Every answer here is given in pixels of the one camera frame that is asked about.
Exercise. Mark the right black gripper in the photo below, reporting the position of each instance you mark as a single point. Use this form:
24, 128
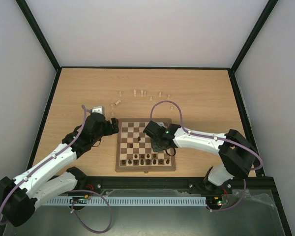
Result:
159, 143

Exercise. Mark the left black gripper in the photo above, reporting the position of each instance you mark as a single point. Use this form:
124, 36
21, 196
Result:
109, 130

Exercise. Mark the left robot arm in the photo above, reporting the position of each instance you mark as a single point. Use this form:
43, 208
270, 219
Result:
22, 195

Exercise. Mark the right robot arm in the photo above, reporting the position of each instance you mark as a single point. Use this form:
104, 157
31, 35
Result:
236, 153

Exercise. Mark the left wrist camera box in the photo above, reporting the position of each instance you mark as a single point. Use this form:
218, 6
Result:
98, 109

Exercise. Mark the black aluminium rail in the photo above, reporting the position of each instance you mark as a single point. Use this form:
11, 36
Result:
177, 183

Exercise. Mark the white slotted cable duct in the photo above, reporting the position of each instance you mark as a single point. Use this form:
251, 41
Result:
128, 201

